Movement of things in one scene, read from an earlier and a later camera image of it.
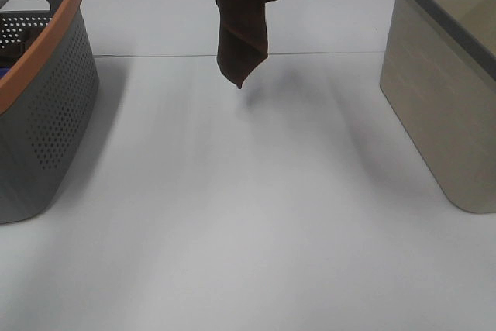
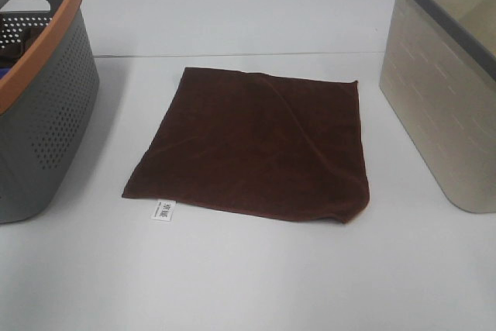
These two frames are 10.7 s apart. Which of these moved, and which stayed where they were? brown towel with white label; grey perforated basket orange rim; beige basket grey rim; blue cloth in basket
Moved: brown towel with white label
Stayed: blue cloth in basket; grey perforated basket orange rim; beige basket grey rim
